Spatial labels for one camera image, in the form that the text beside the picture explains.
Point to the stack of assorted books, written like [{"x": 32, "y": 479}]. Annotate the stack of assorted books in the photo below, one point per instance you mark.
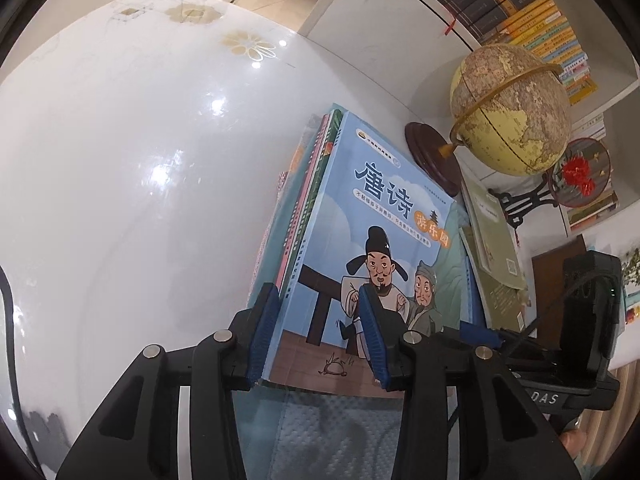
[{"x": 310, "y": 175}]

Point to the round embroidered fan on stand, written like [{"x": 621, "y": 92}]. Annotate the round embroidered fan on stand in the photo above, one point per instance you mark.
[{"x": 580, "y": 175}]

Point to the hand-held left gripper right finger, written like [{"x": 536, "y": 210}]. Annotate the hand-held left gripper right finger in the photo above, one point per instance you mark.
[{"x": 375, "y": 340}]

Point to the red tassel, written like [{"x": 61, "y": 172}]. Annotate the red tassel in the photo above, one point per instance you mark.
[{"x": 517, "y": 237}]

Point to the pale green book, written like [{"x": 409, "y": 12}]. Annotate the pale green book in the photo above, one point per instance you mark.
[{"x": 492, "y": 230}]

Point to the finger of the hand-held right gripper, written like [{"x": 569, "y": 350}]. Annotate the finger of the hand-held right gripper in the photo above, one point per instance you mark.
[{"x": 480, "y": 333}]

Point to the brown wooden cabinet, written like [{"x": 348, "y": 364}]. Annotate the brown wooden cabinet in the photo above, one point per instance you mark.
[{"x": 552, "y": 270}]

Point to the person's right hand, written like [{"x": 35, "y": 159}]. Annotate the person's right hand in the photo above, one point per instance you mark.
[{"x": 572, "y": 442}]

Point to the sky blue cartoon cover book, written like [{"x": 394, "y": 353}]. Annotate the sky blue cartoon cover book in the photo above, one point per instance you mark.
[{"x": 380, "y": 200}]

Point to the white bookcase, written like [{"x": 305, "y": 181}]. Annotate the white bookcase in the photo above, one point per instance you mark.
[{"x": 360, "y": 60}]

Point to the olive green book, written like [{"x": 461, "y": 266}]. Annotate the olive green book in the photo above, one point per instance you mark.
[{"x": 500, "y": 300}]

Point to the cream globe on wooden base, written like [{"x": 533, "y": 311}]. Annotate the cream globe on wooden base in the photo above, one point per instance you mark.
[{"x": 510, "y": 110}]

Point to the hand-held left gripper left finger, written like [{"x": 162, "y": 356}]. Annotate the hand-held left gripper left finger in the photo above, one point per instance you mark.
[{"x": 262, "y": 330}]

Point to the rows of shelved books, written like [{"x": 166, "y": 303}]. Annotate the rows of shelved books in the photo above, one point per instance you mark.
[{"x": 525, "y": 0}]

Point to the light blue quilted mat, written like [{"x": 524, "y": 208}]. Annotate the light blue quilted mat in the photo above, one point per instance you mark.
[{"x": 320, "y": 430}]

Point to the green plant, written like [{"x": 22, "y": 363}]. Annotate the green plant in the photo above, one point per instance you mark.
[{"x": 632, "y": 265}]

